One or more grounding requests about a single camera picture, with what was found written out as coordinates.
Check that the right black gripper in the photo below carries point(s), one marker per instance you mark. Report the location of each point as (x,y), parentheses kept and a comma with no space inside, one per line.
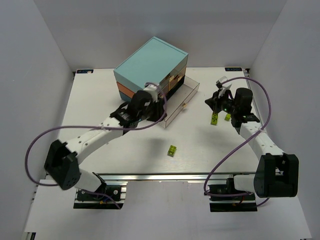
(216,102)

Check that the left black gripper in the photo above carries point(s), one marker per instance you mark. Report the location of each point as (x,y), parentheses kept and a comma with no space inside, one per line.
(158,110)

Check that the lime 2x3 lego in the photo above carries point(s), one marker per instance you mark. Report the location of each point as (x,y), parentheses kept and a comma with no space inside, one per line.
(214,119)

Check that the large clear bottom drawer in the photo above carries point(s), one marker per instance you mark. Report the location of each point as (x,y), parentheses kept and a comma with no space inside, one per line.
(179,100)

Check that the lime patterned lego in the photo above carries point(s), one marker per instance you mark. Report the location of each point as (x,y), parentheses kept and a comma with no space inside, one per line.
(172,150)

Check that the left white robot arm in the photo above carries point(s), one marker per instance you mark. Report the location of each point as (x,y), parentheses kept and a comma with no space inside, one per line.
(64,158)

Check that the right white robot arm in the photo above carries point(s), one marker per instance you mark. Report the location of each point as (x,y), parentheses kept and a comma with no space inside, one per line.
(277,173)

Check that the small lime lego right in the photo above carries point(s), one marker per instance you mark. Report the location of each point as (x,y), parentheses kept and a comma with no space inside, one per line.
(227,117)

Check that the right blue label sticker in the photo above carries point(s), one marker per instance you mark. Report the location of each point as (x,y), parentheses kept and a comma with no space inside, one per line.
(233,69)

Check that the blue label sticker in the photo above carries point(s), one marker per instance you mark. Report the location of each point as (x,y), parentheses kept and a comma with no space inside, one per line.
(84,71)
(233,69)

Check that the teal orange drawer cabinet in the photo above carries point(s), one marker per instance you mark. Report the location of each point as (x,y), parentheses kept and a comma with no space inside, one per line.
(156,61)

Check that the left blue label sticker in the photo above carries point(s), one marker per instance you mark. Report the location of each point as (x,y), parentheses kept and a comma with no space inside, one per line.
(84,71)

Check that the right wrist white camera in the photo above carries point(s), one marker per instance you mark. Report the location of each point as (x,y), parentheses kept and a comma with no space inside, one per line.
(223,85)

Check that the wrist white camera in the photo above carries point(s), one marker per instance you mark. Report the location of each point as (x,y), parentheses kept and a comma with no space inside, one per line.
(153,90)
(223,85)

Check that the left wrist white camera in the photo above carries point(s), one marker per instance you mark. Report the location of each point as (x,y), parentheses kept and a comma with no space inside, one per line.
(153,90)

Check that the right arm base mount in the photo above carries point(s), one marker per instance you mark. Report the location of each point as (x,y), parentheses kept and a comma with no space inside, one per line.
(224,198)

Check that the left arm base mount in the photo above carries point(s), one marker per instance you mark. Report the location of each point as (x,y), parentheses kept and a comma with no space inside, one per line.
(95,193)

